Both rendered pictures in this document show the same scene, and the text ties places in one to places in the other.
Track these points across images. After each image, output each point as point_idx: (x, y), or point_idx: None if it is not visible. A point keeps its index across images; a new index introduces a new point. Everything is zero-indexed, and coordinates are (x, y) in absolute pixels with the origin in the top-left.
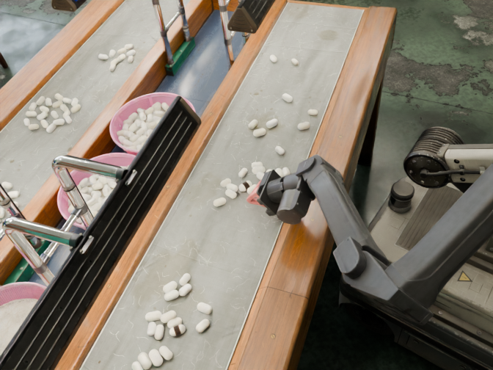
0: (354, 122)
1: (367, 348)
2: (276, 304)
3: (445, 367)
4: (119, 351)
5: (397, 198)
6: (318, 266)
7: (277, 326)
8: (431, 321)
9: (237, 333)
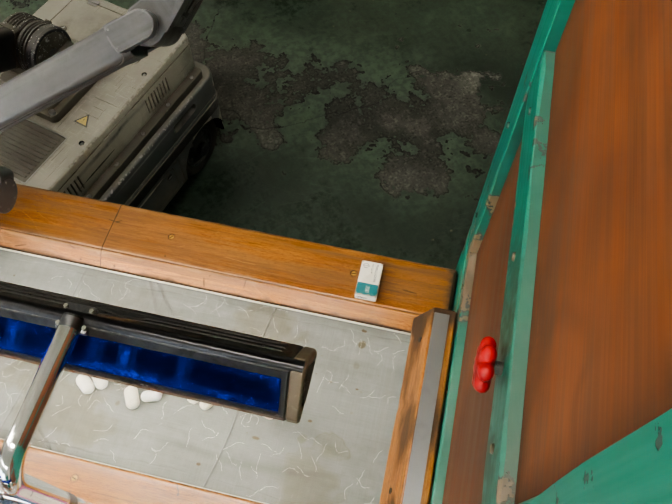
0: None
1: None
2: (128, 236)
3: (166, 200)
4: (182, 437)
5: None
6: (76, 195)
7: (158, 232)
8: (124, 178)
9: (162, 285)
